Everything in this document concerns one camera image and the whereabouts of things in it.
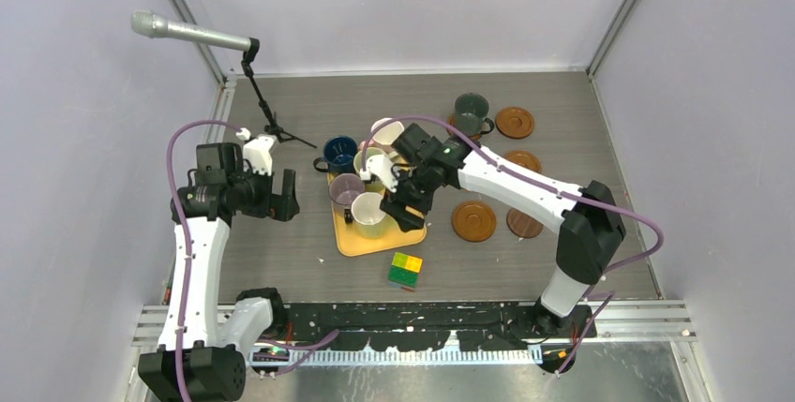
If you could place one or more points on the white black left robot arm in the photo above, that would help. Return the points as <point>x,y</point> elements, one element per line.
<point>198,357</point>

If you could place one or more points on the purple mug black handle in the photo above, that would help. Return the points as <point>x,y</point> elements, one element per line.
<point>343,190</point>

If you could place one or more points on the light green mug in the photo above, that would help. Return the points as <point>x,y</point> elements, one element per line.
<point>372,184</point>

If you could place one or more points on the dark grey green mug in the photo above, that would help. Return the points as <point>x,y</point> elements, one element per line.
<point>471,113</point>

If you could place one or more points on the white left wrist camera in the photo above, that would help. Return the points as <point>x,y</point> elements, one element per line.
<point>257,151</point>

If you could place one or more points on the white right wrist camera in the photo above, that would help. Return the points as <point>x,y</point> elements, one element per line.
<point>381,167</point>

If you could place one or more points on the yellow plastic tray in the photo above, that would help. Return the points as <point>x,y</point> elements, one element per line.
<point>351,244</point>

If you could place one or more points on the pink faceted mug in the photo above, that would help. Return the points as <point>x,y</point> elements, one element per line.
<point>384,132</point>

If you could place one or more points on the dark walnut wooden coaster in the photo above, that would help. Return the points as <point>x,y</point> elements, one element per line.
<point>522,225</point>

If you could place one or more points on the yellow-green faceted mug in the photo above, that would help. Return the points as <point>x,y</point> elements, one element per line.
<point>370,221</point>

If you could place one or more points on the colourful toy brick block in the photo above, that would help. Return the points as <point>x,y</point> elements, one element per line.
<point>404,271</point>

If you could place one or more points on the dark blue mug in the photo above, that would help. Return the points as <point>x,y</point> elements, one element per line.
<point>337,156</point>

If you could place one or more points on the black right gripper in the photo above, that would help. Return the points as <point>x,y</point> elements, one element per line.
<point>408,218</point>

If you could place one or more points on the brown wooden coaster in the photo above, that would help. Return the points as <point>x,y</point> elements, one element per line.
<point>515,122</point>
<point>473,221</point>
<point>524,159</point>
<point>453,125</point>

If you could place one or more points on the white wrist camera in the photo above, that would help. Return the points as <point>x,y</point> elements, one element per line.
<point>381,167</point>
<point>257,151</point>

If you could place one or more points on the silver microphone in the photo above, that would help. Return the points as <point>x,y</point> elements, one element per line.
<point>152,25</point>

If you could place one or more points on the black microphone tripod stand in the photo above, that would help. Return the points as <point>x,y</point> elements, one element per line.
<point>272,127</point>

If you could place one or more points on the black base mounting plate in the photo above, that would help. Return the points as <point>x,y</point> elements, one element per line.
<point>480,326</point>

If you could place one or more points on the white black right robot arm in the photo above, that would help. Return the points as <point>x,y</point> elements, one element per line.
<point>584,218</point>

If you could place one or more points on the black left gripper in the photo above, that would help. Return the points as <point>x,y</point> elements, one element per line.
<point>280,206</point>

